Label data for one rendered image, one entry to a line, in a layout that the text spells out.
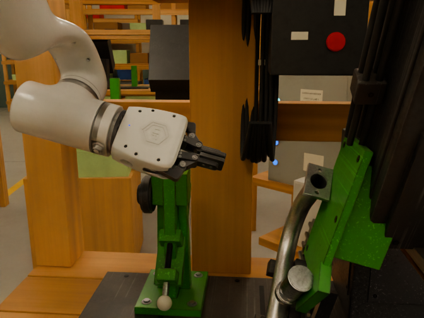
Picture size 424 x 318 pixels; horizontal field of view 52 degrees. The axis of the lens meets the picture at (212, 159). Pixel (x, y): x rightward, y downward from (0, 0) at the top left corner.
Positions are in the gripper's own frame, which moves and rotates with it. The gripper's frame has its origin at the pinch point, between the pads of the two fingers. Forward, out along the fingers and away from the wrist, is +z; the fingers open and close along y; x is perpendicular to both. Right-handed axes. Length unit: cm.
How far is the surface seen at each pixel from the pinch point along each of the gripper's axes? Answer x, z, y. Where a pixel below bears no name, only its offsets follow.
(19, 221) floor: 299, -142, 63
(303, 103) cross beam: 18.7, 16.7, 31.4
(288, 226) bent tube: 9.1, 15.8, -3.5
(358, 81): -21.5, 14.4, 3.4
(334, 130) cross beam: 21.5, 25.4, 28.4
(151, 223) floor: 282, -36, 86
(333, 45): -4.6, 15.4, 26.7
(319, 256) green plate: -1.0, 18.7, -11.2
